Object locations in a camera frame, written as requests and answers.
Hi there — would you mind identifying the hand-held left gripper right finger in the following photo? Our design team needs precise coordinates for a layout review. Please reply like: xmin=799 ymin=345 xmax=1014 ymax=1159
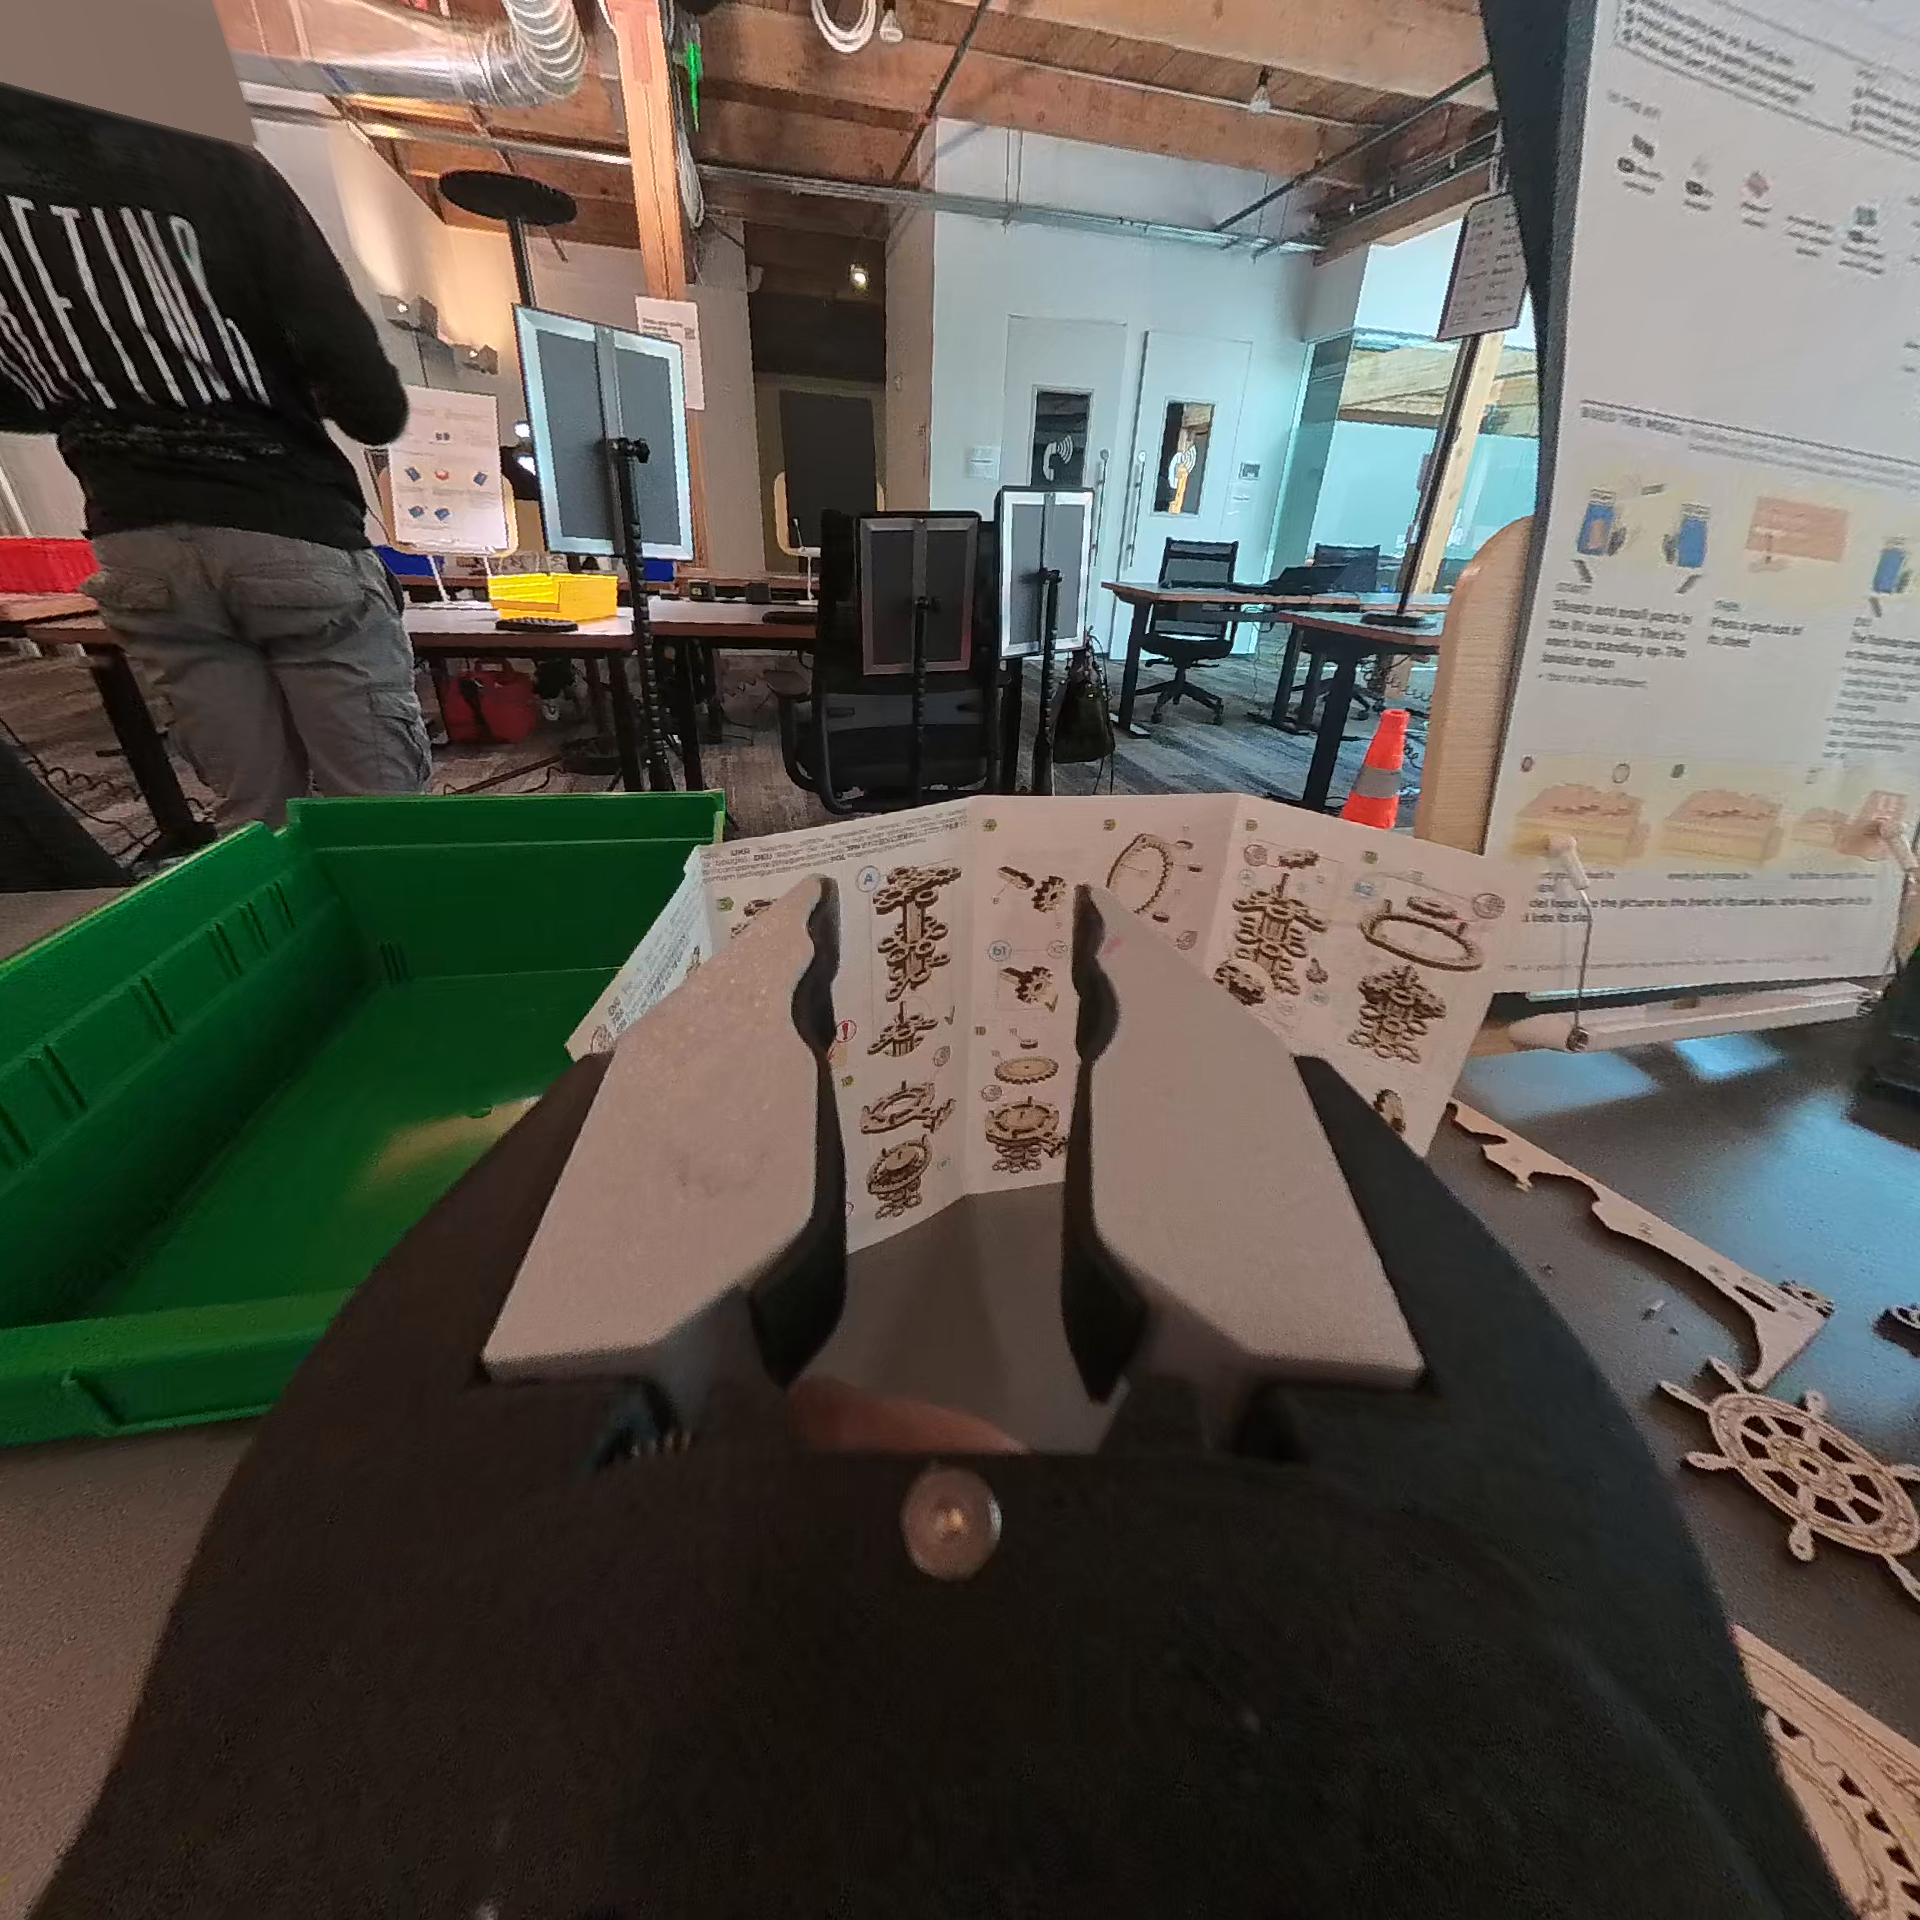
xmin=1058 ymin=883 xmax=1427 ymax=1408

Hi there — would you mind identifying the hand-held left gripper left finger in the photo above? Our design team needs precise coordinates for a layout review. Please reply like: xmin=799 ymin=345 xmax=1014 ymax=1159
xmin=480 ymin=875 xmax=853 ymax=1398

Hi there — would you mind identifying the wooden sheet with round pattern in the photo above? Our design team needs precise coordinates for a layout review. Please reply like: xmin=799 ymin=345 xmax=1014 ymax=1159
xmin=1736 ymin=1627 xmax=1920 ymax=1920

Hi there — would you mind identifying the person's left hand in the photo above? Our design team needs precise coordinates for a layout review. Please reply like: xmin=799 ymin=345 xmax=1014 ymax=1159
xmin=785 ymin=1377 xmax=1029 ymax=1458

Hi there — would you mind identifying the folded paper instruction leaflet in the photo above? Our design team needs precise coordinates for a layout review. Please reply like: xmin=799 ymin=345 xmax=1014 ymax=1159
xmin=566 ymin=794 xmax=1532 ymax=1255

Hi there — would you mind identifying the green plastic bin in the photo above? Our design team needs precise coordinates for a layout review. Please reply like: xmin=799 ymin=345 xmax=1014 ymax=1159
xmin=0 ymin=790 xmax=730 ymax=1450

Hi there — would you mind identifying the orange traffic cone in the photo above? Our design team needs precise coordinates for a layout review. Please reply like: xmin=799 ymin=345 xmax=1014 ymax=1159
xmin=1337 ymin=709 xmax=1416 ymax=833

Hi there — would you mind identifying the red bag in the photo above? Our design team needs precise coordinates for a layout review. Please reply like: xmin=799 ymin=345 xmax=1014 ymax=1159
xmin=440 ymin=661 xmax=539 ymax=747

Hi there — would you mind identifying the wooden desk with black legs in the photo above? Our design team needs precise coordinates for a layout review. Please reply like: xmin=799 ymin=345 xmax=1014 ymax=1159
xmin=1099 ymin=581 xmax=1454 ymax=816

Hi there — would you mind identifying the black-framed light panel on stand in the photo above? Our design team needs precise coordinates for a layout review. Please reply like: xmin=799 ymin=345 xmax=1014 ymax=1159
xmin=856 ymin=511 xmax=984 ymax=798

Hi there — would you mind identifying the wooden ship wheel part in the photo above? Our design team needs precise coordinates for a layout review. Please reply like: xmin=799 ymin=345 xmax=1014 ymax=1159
xmin=1662 ymin=1357 xmax=1920 ymax=1601

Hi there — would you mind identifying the small light panel on stand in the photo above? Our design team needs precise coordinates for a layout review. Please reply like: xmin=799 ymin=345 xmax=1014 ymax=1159
xmin=992 ymin=484 xmax=1097 ymax=798

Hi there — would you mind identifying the white instruction sheet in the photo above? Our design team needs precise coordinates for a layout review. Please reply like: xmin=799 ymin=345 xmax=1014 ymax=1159
xmin=384 ymin=385 xmax=505 ymax=556

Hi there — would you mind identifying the white phone booth door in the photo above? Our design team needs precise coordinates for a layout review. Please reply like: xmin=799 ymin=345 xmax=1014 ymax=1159
xmin=999 ymin=314 xmax=1130 ymax=581
xmin=1127 ymin=330 xmax=1255 ymax=585

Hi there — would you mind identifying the large light panel on stand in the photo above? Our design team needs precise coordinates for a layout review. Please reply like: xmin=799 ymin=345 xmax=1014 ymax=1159
xmin=511 ymin=305 xmax=696 ymax=792

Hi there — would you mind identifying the paper notice on pillar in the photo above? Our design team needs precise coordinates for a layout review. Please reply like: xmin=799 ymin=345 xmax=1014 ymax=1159
xmin=632 ymin=294 xmax=705 ymax=412

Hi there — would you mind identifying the brown wooden desk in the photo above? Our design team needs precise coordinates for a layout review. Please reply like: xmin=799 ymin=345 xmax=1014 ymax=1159
xmin=0 ymin=590 xmax=215 ymax=860

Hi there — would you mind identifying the instruction board with wooden stand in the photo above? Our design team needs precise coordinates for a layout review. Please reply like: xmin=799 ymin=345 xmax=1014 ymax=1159
xmin=1416 ymin=0 xmax=1920 ymax=1053

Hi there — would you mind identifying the hanging sign on pole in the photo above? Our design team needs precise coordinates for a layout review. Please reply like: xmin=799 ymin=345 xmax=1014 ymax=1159
xmin=1391 ymin=191 xmax=1529 ymax=628

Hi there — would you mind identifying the black floor lamp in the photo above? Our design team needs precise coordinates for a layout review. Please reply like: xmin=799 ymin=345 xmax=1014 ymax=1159
xmin=435 ymin=169 xmax=581 ymax=313

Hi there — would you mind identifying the wavy wooden frame strip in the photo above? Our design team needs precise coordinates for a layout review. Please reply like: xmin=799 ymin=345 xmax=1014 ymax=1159
xmin=1445 ymin=1103 xmax=1835 ymax=1391

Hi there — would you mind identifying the white-tipped wire pin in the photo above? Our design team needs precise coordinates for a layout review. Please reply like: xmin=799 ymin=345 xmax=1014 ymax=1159
xmin=1544 ymin=833 xmax=1595 ymax=1053

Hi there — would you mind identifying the silver ventilation duct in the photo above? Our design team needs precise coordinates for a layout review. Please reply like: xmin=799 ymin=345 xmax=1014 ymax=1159
xmin=227 ymin=0 xmax=595 ymax=116

